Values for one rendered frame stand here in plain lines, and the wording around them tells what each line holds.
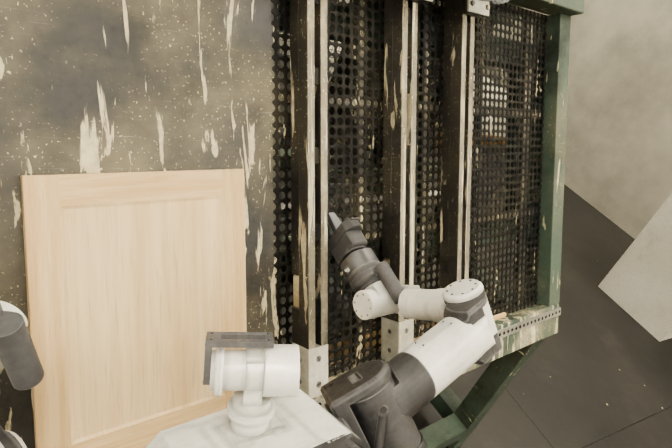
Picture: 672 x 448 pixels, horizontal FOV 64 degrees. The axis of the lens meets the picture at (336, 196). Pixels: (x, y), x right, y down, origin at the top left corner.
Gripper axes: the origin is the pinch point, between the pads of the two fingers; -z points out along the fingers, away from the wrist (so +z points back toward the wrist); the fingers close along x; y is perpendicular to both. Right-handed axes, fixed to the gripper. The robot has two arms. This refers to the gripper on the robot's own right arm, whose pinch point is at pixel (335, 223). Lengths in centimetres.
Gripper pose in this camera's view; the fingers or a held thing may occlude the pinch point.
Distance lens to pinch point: 134.7
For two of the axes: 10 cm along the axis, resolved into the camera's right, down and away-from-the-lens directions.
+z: 4.6, 7.4, -4.9
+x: 4.4, -6.7, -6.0
